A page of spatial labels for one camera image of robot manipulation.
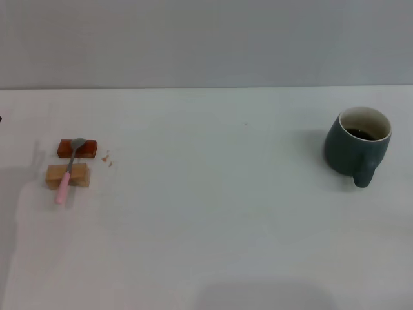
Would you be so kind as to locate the light wooden notched block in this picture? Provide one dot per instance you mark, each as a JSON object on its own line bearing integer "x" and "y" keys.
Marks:
{"x": 80, "y": 176}

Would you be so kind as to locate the red-brown wooden block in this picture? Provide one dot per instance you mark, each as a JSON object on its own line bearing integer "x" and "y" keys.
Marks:
{"x": 90, "y": 149}

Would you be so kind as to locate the grey ceramic cup with coffee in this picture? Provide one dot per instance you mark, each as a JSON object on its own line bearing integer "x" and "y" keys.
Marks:
{"x": 348, "y": 155}

